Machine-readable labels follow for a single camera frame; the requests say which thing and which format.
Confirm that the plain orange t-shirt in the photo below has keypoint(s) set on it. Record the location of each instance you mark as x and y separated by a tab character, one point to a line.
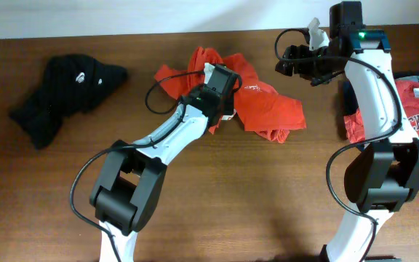
259	106

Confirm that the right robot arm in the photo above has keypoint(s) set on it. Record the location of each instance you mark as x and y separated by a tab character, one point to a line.
385	175

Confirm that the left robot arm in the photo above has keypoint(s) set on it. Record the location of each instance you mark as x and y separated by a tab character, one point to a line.
129	185

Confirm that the black knit garment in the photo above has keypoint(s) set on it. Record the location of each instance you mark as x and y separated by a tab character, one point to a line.
70	84

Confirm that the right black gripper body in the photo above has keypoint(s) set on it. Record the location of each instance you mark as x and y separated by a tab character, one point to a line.
319	70

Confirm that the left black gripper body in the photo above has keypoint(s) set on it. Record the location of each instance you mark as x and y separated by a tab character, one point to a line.
228	102

